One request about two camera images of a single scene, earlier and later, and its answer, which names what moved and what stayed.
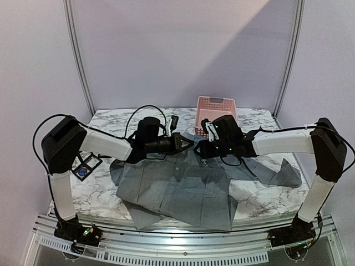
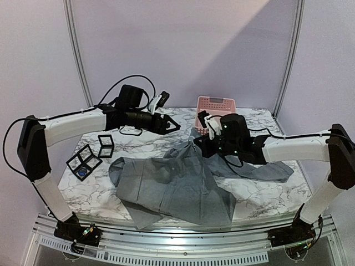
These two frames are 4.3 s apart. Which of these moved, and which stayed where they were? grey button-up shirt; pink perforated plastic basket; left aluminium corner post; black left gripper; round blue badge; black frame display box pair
Moved: grey button-up shirt; black left gripper
Stayed: round blue badge; black frame display box pair; left aluminium corner post; pink perforated plastic basket
